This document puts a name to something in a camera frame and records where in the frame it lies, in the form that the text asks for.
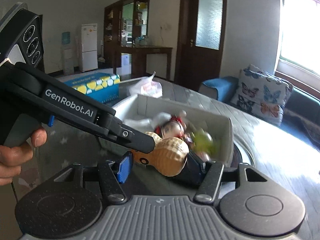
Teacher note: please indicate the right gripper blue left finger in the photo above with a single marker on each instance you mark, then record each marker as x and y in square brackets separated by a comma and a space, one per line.
[125, 167]

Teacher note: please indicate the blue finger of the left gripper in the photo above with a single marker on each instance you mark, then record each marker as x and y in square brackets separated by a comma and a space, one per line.
[51, 121]
[129, 137]

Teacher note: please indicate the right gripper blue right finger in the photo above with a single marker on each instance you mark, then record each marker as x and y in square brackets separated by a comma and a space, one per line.
[193, 172]

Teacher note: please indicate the tan peanut shaped toy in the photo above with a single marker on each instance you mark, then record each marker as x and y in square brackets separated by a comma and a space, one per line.
[168, 157]

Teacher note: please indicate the red black-haired doll figure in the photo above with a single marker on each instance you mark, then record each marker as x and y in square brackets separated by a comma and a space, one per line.
[175, 127]

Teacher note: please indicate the green one-eyed monster toy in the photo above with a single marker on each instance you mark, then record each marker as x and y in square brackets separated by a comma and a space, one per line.
[204, 145]

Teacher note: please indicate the person's left hand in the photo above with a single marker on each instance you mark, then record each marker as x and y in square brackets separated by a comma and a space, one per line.
[13, 158]

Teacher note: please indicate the water dispenser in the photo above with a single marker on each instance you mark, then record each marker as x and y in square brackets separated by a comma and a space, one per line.
[67, 53]

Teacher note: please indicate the round induction cooktop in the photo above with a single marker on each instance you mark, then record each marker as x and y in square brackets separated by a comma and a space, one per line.
[240, 154]

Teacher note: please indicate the black white cardboard shoebox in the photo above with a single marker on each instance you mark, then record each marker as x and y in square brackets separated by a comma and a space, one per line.
[138, 107]

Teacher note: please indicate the white pink plastic bag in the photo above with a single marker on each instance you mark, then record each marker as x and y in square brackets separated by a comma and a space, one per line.
[146, 86]

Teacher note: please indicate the blue yellow spotted box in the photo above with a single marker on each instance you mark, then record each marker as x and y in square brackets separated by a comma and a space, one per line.
[102, 87]

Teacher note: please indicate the white refrigerator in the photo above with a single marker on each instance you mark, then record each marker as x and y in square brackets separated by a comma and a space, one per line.
[88, 47]

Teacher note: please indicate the butterfly pattern pillow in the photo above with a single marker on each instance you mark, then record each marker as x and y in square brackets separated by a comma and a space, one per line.
[262, 95]

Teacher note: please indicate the dark wooden door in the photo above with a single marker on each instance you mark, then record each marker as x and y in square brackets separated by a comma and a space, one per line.
[201, 32]

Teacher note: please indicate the dark wooden cabinet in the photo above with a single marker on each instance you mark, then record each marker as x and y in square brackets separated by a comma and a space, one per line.
[125, 31]

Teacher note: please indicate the blue sofa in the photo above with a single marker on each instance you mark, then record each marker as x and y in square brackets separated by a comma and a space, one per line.
[298, 116]

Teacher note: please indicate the window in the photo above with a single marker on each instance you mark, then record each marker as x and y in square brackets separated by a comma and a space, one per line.
[299, 53]

